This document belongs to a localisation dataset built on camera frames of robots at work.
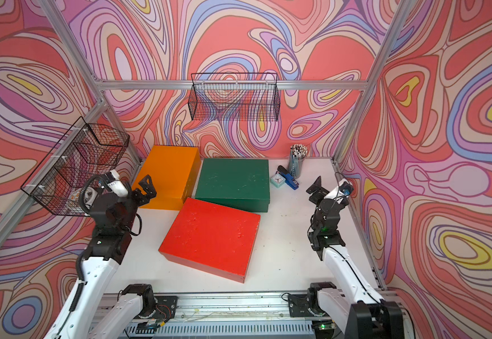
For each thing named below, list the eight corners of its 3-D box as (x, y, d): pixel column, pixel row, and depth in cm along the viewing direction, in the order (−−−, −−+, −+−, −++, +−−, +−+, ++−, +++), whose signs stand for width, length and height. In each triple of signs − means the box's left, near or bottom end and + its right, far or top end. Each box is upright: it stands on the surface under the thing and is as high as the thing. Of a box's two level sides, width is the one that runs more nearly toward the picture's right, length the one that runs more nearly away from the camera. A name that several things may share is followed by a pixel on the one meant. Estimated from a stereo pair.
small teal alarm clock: (277, 188, 110) (278, 184, 107) (269, 182, 113) (270, 178, 110) (284, 182, 112) (285, 178, 110) (276, 176, 115) (277, 172, 112)
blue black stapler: (292, 190, 106) (294, 186, 104) (276, 171, 115) (277, 166, 112) (299, 188, 108) (300, 183, 105) (282, 168, 116) (283, 164, 114)
